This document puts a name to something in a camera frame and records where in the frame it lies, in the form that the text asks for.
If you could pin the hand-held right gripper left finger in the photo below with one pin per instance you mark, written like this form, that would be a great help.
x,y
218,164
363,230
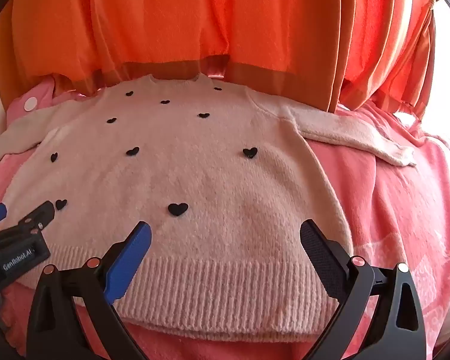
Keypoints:
x,y
133,257

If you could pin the pink blanket with white flowers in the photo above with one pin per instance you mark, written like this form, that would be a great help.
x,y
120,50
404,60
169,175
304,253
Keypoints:
x,y
382,217

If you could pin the orange curtain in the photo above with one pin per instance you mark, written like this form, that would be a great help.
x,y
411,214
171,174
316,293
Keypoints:
x,y
172,18

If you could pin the pink cushion with white dot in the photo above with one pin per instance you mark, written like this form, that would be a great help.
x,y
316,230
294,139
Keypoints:
x,y
41,95

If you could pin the pink sweater with black hearts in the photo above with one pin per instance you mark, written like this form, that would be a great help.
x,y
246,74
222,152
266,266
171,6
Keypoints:
x,y
210,165

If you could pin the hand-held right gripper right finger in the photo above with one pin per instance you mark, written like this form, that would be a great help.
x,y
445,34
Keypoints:
x,y
322,257

